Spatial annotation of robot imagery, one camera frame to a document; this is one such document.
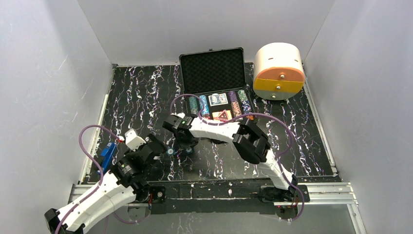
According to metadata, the blue stapler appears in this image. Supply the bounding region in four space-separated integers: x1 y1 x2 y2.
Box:
97 142 117 175

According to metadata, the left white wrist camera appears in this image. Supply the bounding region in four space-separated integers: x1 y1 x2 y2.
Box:
125 129 147 151

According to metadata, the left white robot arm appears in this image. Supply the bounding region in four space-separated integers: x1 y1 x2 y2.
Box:
44 134 167 234

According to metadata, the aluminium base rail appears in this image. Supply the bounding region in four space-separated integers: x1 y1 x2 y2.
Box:
66 175 359 223

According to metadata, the black poker chip case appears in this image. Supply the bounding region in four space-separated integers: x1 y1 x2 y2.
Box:
179 47 256 120

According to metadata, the red triangular plaque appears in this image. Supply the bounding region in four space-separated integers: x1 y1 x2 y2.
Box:
215 110 232 123

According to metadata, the green poker chip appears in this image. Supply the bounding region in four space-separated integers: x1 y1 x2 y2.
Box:
166 148 175 156

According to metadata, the white round drawer cabinet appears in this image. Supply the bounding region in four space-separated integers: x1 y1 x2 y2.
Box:
252 42 305 100

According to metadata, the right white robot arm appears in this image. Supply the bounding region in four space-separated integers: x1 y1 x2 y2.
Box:
162 113 298 201

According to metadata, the red playing card deck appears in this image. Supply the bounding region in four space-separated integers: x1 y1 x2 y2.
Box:
212 110 234 123

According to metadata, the purple orange chip stack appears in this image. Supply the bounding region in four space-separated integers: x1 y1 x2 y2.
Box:
228 91 243 117

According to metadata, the green blue white chip stack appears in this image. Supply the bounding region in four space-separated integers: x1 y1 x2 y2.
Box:
237 90 255 120

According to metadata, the cyan red chip stack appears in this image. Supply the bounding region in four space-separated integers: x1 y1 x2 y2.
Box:
199 95 210 119

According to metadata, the blue playing card deck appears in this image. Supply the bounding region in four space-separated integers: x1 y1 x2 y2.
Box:
208 93 228 106

